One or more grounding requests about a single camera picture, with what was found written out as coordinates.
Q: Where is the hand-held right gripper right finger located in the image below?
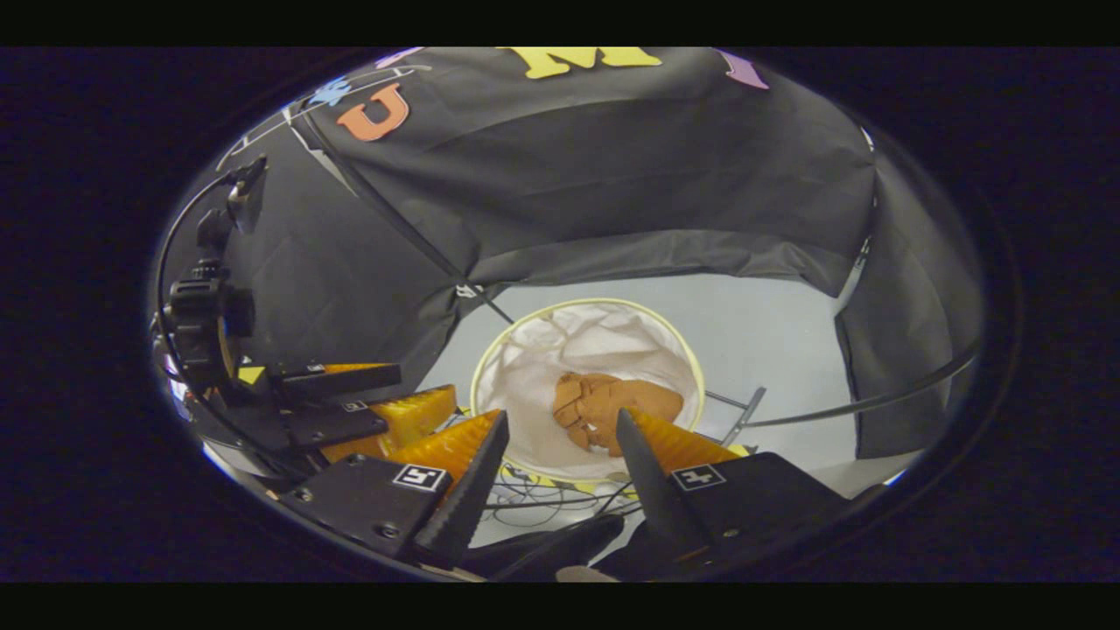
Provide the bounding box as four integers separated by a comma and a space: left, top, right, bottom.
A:
614, 408, 851, 580

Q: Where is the black backdrop cloth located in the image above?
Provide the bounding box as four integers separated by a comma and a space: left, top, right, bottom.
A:
162, 47, 986, 461

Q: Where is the brown shirt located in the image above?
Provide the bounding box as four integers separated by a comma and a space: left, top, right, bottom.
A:
552, 371, 686, 459

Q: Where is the white laundry hamper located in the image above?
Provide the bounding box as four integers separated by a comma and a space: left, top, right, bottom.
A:
469, 297, 707, 484

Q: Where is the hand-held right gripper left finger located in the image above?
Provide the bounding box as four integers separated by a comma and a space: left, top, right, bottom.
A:
278, 409, 512, 571

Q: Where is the white clothes hanger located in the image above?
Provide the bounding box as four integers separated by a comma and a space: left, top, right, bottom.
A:
217, 65, 431, 172

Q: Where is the black clothes rack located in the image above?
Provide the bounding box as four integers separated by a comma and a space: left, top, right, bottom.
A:
291, 109, 983, 449

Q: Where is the black cable tangle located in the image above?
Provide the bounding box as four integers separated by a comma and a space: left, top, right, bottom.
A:
479, 464, 645, 531

